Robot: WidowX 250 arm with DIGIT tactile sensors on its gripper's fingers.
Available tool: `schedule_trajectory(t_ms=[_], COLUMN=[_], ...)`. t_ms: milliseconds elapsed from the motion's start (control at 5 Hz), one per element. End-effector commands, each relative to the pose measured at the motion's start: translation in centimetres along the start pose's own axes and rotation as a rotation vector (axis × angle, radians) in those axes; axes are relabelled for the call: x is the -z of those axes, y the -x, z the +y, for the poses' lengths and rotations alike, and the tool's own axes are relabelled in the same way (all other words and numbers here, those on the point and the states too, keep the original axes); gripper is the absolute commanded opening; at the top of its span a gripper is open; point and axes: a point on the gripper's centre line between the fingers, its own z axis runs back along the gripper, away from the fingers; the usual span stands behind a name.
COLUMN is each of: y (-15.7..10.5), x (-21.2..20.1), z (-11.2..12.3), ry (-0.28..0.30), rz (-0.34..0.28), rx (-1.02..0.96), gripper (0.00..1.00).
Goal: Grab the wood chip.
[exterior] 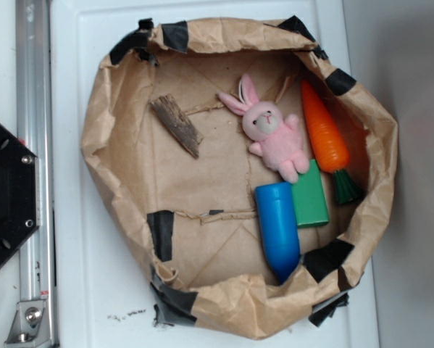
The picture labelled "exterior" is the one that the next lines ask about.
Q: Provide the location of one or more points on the weathered wood chip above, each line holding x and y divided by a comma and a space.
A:
178, 123

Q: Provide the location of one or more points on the brown paper bag tray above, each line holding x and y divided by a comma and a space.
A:
191, 224

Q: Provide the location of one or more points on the pink plush bunny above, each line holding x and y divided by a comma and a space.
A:
276, 139

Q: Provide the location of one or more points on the blue plastic cylinder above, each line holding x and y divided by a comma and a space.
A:
278, 225

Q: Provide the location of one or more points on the green wooden block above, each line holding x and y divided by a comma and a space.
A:
309, 199

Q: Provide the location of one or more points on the orange plastic carrot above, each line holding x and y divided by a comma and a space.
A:
328, 145

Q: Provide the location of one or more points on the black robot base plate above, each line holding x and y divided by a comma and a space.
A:
18, 204

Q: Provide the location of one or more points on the aluminium extrusion rail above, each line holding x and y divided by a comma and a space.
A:
33, 82

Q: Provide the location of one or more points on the metal corner bracket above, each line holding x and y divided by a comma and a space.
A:
30, 327

